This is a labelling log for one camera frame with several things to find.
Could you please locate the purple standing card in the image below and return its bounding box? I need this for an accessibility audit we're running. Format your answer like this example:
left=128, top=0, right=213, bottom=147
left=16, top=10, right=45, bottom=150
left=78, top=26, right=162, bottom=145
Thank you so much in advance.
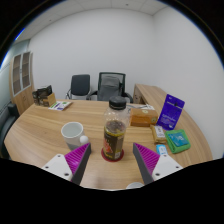
left=156, top=93, right=186, bottom=131

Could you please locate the orange-brown box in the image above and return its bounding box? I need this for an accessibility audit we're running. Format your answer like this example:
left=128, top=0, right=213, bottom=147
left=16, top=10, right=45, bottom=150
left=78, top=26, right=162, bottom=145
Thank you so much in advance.
left=129, top=107, right=159, bottom=128

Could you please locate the white and grey mug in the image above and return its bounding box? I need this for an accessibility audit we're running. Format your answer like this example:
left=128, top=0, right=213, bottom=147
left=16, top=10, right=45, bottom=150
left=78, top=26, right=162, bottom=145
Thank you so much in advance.
left=60, top=121, right=90, bottom=151

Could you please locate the wooden cabinet with glass doors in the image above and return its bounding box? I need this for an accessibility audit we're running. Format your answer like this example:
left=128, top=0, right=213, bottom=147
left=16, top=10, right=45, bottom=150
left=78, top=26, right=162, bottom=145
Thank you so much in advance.
left=8, top=50, right=35, bottom=116

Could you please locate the clear bottle with black cap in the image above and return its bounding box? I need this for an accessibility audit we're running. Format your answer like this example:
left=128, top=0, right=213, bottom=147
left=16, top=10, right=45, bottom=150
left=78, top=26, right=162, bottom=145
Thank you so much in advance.
left=101, top=96, right=131, bottom=162

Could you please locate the black office chair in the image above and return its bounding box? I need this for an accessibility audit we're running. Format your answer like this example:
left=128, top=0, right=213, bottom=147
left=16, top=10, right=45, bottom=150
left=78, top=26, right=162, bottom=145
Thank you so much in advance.
left=65, top=73, right=92, bottom=101

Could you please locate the green and white leaflet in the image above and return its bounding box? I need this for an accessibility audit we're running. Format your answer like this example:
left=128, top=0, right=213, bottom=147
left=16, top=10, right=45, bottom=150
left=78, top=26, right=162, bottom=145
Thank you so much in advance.
left=48, top=100, right=73, bottom=112

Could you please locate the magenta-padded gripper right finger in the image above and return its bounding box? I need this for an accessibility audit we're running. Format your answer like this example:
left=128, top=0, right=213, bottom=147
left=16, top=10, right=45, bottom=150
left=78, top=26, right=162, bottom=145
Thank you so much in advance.
left=132, top=142, right=184, bottom=185

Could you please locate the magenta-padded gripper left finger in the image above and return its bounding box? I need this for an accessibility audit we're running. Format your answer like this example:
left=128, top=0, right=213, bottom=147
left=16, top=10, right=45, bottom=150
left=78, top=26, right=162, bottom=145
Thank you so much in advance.
left=40, top=142, right=92, bottom=185

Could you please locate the wooden side desk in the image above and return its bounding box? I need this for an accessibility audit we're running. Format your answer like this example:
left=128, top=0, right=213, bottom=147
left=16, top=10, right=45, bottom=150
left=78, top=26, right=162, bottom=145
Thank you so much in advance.
left=132, top=83, right=168, bottom=108

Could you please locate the small tan packet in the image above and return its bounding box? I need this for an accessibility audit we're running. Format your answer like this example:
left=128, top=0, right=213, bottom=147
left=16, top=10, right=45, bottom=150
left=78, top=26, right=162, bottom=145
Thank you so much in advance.
left=149, top=124, right=168, bottom=145

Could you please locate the grey mesh-back office chair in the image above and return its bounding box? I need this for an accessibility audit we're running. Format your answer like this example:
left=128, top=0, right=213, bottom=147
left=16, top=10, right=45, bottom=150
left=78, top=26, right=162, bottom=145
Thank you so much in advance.
left=87, top=71, right=134, bottom=103

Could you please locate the dark brown box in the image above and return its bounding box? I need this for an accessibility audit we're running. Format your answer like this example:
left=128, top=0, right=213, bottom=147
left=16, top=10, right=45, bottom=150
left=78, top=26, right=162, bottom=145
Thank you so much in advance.
left=31, top=84, right=54, bottom=106

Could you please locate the tan cardboard box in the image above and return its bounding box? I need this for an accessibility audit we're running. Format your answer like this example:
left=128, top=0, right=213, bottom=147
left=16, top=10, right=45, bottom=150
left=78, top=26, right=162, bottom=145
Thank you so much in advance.
left=42, top=92, right=57, bottom=108

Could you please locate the black sofa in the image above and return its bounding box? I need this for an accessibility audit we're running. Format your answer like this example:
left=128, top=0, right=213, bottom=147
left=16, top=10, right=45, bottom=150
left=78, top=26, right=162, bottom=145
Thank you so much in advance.
left=0, top=101, right=20, bottom=160

